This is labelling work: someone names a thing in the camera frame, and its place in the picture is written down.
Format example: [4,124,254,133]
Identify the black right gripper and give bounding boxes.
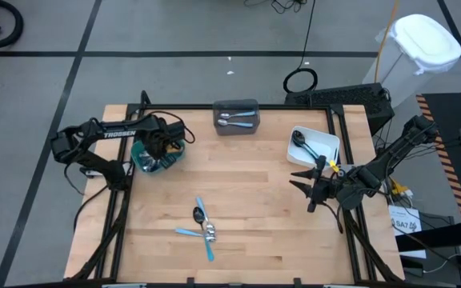
[289,155,350,213]

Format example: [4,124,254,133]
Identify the teal-handled black spoon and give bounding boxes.
[292,134,322,162]
[192,206,215,263]
[299,139,322,161]
[291,130,320,160]

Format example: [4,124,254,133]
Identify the light-blue-handled silver spoon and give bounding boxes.
[217,118,255,129]
[195,195,217,235]
[219,110,257,120]
[174,227,218,243]

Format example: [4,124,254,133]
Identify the teal plastic bin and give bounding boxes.
[130,138,186,175]

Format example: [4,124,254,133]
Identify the white plastic bin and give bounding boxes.
[285,125,342,172]

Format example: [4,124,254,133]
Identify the grey translucent plastic bin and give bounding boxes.
[212,98,261,136]

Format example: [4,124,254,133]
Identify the yellow power plug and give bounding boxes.
[390,182,414,199]

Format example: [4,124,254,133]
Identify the white SA7 label sheet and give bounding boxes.
[388,204,427,260]

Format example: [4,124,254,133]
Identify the hazard-striped black platform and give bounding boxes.
[415,92,461,223]

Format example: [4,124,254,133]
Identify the white lidded trash bin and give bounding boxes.
[362,14,461,107]

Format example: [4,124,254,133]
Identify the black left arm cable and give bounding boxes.
[148,110,196,145]

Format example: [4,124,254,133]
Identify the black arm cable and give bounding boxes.
[148,110,196,145]
[320,199,346,235]

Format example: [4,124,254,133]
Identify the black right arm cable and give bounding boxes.
[320,199,346,235]

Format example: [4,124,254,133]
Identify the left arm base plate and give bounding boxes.
[80,167,103,179]

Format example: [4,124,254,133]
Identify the black cable with coil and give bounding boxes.
[282,0,319,95]

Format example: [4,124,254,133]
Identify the yellow hanging cable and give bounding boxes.
[374,0,400,81]

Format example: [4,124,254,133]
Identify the black cable bundle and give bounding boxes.
[243,0,308,15]

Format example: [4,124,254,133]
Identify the black vacuum hose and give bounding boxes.
[0,0,26,49]

